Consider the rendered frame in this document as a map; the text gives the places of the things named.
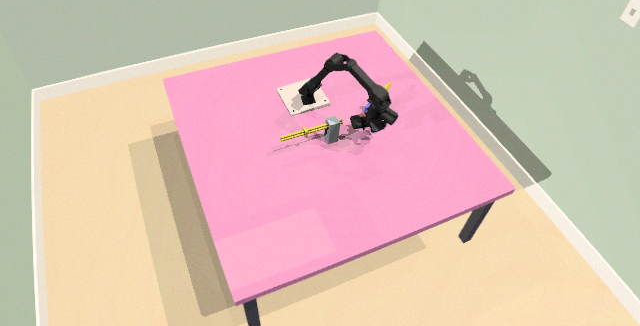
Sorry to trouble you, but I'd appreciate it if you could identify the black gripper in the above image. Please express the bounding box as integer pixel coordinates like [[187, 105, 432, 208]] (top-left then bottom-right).
[[350, 107, 381, 130]]

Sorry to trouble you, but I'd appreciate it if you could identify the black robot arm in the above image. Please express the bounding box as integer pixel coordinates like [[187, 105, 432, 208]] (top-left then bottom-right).
[[298, 53, 399, 133]]

